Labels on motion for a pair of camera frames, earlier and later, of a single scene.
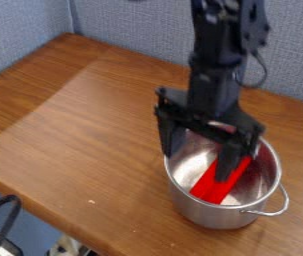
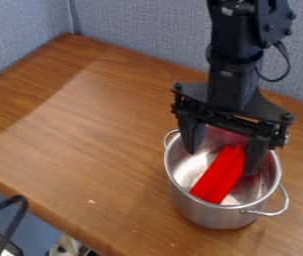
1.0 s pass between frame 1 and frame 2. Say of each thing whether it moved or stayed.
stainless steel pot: stayed
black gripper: moved
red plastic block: stayed
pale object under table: stayed
